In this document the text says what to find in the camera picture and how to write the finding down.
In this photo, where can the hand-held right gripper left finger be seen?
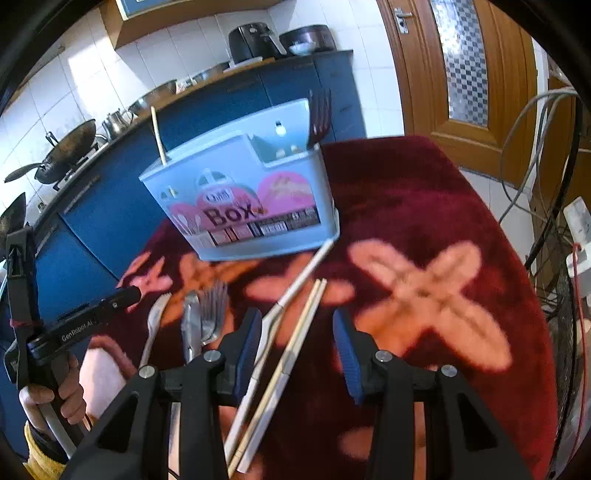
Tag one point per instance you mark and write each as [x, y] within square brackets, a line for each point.
[249, 341]

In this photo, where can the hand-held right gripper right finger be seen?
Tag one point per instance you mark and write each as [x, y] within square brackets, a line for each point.
[346, 350]

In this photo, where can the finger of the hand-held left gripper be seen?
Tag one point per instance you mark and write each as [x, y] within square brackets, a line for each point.
[120, 300]

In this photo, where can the light blue plastic utensil box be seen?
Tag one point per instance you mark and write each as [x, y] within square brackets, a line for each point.
[240, 184]

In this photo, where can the person's left hand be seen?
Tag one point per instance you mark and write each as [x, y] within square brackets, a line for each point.
[69, 383]

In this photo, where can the gas stove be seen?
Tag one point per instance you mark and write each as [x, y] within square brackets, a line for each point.
[76, 177]

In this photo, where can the red floral blanket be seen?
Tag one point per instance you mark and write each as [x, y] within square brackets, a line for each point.
[415, 221]

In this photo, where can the black wok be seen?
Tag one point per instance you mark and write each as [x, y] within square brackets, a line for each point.
[69, 143]

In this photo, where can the wooden chopstick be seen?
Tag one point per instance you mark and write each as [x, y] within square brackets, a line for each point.
[158, 134]

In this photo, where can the metal kettle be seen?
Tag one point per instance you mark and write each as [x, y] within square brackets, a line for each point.
[115, 122]

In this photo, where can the large metal bowl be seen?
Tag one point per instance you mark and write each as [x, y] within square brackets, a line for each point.
[152, 97]

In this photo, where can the blue kitchen base cabinets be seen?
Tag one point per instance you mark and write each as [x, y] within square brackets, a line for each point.
[221, 106]

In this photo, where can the dark metal fork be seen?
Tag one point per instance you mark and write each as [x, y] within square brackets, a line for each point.
[319, 120]

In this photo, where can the small metal bowl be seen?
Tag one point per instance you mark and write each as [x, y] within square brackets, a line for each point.
[210, 73]

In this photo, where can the white power strip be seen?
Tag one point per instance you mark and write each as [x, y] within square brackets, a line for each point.
[579, 221]

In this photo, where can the black air fryer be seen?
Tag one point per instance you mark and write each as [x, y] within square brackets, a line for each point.
[251, 44]

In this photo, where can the white bowl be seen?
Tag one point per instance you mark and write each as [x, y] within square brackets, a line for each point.
[301, 48]

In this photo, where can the wooden door with glass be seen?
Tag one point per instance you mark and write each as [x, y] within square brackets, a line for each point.
[498, 92]

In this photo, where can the dark rice cooker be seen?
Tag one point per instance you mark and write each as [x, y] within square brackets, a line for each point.
[309, 36]

